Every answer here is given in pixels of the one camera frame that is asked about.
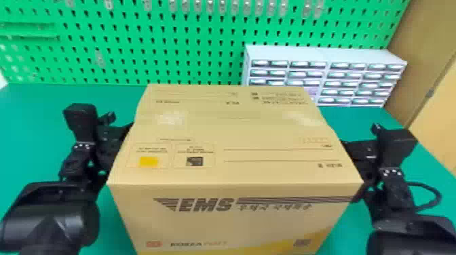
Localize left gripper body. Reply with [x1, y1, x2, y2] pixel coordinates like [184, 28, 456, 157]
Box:
[92, 122, 134, 173]

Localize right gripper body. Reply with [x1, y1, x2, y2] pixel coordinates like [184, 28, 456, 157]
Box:
[340, 139, 381, 183]

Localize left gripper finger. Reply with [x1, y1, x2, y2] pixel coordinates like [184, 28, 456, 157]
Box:
[96, 111, 118, 126]

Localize cardboard box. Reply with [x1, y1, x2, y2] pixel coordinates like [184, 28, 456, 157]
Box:
[106, 83, 364, 255]

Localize white drawer cabinet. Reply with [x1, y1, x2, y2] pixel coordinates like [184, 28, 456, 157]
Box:
[242, 43, 408, 109]

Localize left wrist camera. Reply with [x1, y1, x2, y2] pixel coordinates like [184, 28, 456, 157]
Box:
[62, 103, 99, 145]

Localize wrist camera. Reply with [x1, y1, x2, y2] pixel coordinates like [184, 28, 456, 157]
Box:
[377, 127, 419, 170]
[62, 103, 99, 145]

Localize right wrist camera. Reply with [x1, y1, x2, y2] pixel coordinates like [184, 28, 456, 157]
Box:
[377, 127, 419, 170]

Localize black cable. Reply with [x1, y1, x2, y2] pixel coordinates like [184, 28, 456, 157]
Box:
[405, 181, 443, 213]

